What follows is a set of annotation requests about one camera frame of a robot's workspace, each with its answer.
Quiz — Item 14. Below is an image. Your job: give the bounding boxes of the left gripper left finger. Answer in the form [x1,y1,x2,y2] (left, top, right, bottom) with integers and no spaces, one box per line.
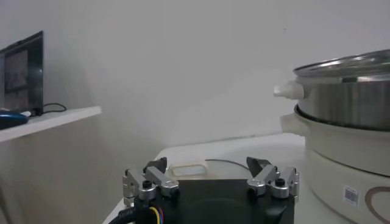
[122,156,181,208]

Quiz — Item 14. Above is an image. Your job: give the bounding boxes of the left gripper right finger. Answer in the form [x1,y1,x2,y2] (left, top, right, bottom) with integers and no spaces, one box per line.
[246,156,301,200]

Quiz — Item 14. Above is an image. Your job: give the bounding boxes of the stainless steel steamer basket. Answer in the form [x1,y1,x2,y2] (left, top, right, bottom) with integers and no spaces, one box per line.
[273,49,390,132]

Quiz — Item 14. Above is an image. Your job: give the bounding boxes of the round glass pot lid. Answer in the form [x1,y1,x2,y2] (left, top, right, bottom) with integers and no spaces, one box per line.
[157,158,255,181]

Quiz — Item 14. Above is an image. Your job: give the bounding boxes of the cream electric cooker base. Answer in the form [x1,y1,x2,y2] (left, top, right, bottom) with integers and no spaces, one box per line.
[279,105,390,224]

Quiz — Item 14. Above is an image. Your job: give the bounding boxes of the white side table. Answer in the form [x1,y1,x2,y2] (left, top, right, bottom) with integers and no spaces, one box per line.
[0,105,102,144]

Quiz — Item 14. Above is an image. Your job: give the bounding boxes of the blue computer mouse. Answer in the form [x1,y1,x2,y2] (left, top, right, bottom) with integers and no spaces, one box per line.
[0,111,30,130]

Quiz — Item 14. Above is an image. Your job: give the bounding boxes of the black laptop screen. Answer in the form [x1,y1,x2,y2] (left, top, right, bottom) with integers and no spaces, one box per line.
[0,30,44,116]

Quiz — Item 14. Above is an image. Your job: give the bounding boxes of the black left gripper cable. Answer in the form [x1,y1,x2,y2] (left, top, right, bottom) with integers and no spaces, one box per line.
[108,199,165,224]

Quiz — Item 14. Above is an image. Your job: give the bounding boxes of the black looped desk cable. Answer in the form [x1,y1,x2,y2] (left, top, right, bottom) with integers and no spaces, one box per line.
[30,102,68,117]

